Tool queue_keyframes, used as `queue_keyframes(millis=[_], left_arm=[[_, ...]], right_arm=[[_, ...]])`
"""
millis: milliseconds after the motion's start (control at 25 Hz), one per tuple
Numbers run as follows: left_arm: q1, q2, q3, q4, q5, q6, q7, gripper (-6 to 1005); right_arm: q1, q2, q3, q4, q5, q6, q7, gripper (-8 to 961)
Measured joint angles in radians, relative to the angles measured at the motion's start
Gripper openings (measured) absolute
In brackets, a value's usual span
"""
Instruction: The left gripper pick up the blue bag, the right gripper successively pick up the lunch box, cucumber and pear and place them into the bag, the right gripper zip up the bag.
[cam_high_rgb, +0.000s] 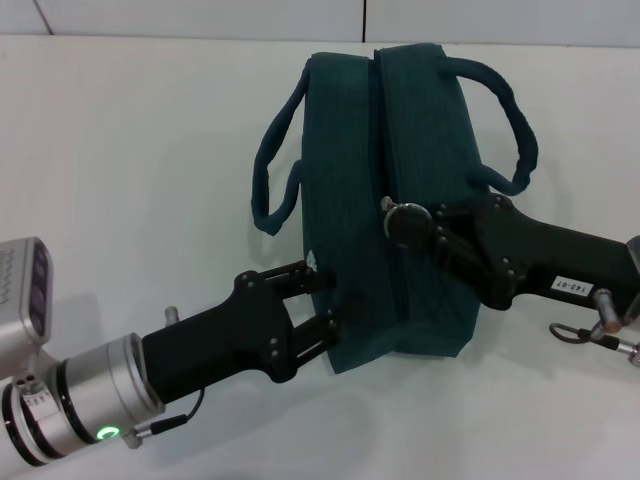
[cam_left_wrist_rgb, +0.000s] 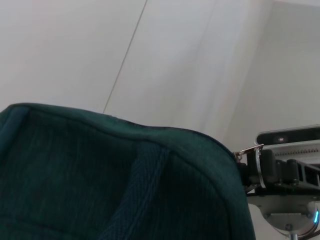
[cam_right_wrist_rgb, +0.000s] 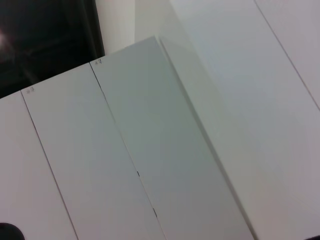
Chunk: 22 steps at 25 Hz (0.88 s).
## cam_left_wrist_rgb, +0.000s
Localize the dark blue fabric bag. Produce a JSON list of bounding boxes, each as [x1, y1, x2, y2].
[[0, 102, 257, 240]]

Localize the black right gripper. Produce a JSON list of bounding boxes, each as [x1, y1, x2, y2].
[[238, 149, 320, 199]]

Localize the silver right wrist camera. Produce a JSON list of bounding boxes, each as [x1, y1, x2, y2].
[[254, 124, 320, 165]]

